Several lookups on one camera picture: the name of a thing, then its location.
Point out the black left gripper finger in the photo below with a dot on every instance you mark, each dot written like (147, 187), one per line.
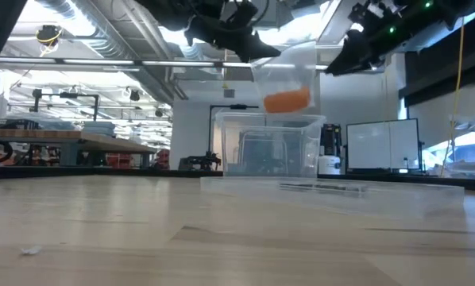
(253, 47)

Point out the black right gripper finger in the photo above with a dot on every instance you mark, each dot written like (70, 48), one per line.
(352, 55)

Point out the clear plastic zip bag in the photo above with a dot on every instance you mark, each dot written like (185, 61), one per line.
(285, 71)

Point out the orange elastic bandage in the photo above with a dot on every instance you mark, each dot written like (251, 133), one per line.
(287, 101)

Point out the clear plastic storage bin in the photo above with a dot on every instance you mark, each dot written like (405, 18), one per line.
(269, 147)

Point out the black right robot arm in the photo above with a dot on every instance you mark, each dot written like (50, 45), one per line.
(440, 16)

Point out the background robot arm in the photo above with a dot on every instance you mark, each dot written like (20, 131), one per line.
(201, 162)

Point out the white whiteboard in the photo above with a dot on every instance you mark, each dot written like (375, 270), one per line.
(380, 143)

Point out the black and white appliance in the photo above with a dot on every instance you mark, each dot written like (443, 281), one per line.
(330, 165)

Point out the long ceiling light strip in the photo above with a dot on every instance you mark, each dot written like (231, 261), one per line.
(102, 62)

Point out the red tool cabinet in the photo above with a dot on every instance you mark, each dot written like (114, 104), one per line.
(164, 159)

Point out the black overhead gantry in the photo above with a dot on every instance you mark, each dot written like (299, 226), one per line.
(82, 96)

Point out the stacked grey trays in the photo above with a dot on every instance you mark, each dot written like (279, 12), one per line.
(98, 129)

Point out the red storage bin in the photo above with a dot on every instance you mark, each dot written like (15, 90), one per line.
(118, 161)

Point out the wooden workbench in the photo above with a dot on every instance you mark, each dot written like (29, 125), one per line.
(43, 135)

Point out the small white paper scrap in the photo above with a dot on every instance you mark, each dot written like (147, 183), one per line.
(31, 250)

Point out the black aluminium table frame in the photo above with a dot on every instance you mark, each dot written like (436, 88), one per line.
(102, 171)

